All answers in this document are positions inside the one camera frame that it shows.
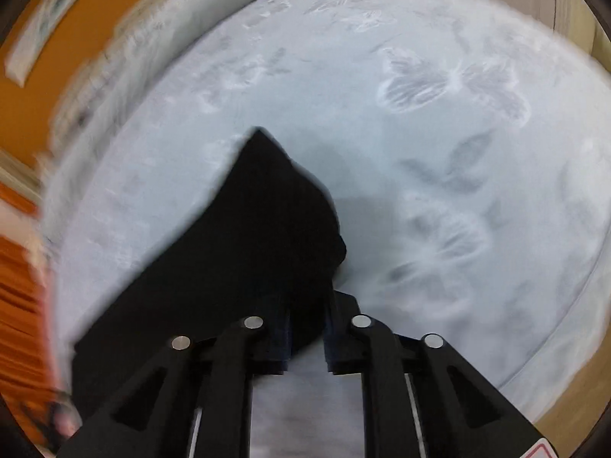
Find black pants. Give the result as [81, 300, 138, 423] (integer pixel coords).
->
[71, 126, 348, 427]

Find orange curtain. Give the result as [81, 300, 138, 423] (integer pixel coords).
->
[0, 179, 63, 408]

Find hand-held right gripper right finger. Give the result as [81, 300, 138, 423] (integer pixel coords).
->
[325, 291, 558, 458]

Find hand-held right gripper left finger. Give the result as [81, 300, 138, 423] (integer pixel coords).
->
[56, 295, 292, 458]

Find pink bed sheet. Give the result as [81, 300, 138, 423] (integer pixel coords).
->
[36, 200, 83, 437]

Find grey butterfly print bed quilt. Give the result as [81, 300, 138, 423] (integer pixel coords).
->
[40, 0, 611, 458]

